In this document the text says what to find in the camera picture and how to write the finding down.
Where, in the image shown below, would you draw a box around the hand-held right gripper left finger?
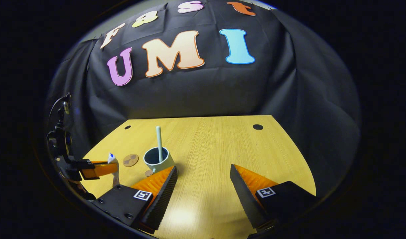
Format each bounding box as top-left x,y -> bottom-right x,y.
92,165 -> 178,235

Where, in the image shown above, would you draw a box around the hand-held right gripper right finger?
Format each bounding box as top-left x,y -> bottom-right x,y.
229,164 -> 318,233

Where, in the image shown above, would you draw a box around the white toothpaste tube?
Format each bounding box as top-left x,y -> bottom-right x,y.
107,152 -> 121,188

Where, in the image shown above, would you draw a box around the round brown coaster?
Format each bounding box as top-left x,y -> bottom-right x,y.
122,153 -> 140,168

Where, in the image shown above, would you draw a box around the light blue cup cork handle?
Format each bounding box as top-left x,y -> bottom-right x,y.
143,147 -> 175,178

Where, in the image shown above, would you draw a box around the pale white toothbrush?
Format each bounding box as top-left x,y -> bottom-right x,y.
156,125 -> 164,163

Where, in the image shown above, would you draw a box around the wooden desktop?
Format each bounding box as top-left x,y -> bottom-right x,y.
82,115 -> 316,239

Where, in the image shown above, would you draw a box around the black backdrop cloth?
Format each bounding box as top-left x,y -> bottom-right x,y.
45,0 -> 361,199

